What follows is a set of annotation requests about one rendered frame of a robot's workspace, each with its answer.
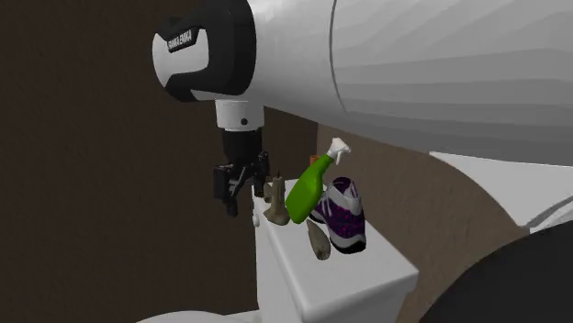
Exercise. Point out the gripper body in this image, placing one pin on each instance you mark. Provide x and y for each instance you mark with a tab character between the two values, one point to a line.
241	145

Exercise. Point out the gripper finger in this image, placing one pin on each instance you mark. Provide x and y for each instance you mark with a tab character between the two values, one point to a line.
261	172
222	183

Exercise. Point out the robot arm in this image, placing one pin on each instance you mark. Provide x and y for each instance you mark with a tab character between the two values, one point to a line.
403	67

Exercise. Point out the beige candle holder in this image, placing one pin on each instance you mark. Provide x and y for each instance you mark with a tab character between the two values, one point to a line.
277	210

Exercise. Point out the green spray bottle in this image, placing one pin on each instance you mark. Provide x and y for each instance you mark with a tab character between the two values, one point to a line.
309	190

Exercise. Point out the orange cup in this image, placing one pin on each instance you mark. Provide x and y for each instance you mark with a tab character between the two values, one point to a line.
314	159

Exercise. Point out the beige oblong stone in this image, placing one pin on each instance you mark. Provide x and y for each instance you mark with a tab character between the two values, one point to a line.
318	243

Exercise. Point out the purple and white sneaker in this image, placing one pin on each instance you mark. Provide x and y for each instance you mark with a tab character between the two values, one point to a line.
344	219

